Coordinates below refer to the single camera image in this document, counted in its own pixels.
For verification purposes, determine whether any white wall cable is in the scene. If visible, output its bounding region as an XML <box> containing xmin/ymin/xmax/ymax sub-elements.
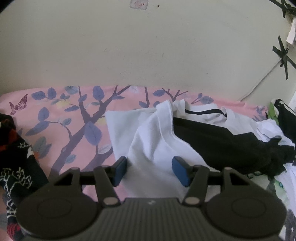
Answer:
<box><xmin>238</xmin><ymin>58</ymin><xmax>285</xmax><ymax>102</ymax></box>

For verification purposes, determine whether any pink floral bed sheet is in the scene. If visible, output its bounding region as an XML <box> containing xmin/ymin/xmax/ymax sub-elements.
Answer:
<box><xmin>1</xmin><ymin>86</ymin><xmax>267</xmax><ymax>178</ymax></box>

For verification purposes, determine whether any wall socket plate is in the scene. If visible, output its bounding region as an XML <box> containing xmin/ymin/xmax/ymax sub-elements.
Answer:
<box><xmin>129</xmin><ymin>0</ymin><xmax>149</xmax><ymax>11</ymax></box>

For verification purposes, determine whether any black patterned garment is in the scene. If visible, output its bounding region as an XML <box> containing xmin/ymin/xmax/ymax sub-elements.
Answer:
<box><xmin>1</xmin><ymin>114</ymin><xmax>48</xmax><ymax>240</ymax></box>

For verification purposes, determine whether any white shirt black stripe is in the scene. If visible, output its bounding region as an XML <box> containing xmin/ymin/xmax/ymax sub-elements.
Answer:
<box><xmin>172</xmin><ymin>99</ymin><xmax>259</xmax><ymax>135</ymax></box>

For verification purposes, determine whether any white t-shirt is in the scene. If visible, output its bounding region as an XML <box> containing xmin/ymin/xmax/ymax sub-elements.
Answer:
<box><xmin>105</xmin><ymin>100</ymin><xmax>217</xmax><ymax>199</ymax></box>

